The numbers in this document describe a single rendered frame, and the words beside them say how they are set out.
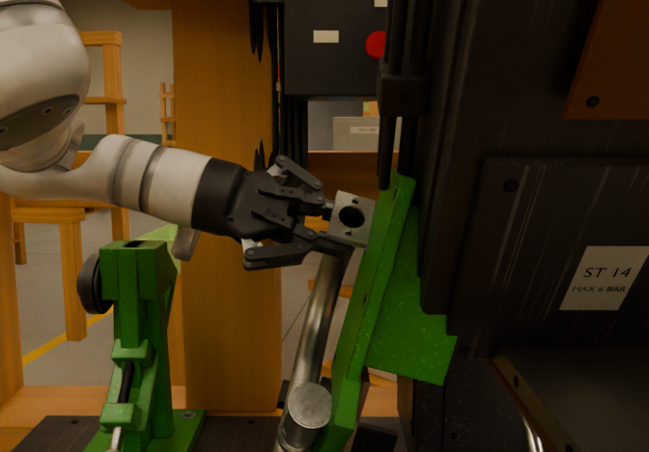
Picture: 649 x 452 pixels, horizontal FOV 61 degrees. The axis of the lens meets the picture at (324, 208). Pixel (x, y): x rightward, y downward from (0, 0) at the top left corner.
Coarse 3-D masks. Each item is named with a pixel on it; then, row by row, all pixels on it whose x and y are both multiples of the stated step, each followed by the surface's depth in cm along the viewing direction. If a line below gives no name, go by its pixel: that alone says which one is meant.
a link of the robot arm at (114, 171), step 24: (120, 144) 53; (144, 144) 54; (0, 168) 52; (96, 168) 52; (120, 168) 52; (144, 168) 52; (24, 192) 53; (48, 192) 53; (72, 192) 53; (96, 192) 53; (120, 192) 53
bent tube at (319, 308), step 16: (336, 208) 54; (352, 208) 55; (368, 208) 55; (336, 224) 53; (352, 224) 57; (368, 224) 54; (352, 240) 52; (320, 272) 61; (336, 272) 60; (320, 288) 61; (336, 288) 61; (320, 304) 61; (304, 320) 62; (320, 320) 61; (304, 336) 60; (320, 336) 60; (304, 352) 59; (320, 352) 59; (304, 368) 58; (320, 368) 59
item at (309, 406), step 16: (304, 384) 46; (288, 400) 45; (304, 400) 45; (320, 400) 45; (288, 416) 46; (304, 416) 44; (320, 416) 45; (288, 432) 47; (304, 432) 46; (288, 448) 49; (304, 448) 49
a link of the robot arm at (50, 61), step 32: (0, 32) 23; (32, 32) 24; (64, 32) 25; (0, 64) 23; (32, 64) 23; (64, 64) 25; (0, 96) 23; (32, 96) 24; (64, 96) 26; (0, 128) 25; (32, 128) 27; (64, 128) 34; (0, 160) 42; (32, 160) 42
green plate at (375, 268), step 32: (384, 192) 50; (384, 224) 45; (416, 224) 44; (384, 256) 43; (416, 256) 44; (384, 288) 43; (416, 288) 45; (352, 320) 50; (384, 320) 45; (416, 320) 45; (352, 352) 44; (384, 352) 45; (416, 352) 45; (448, 352) 45
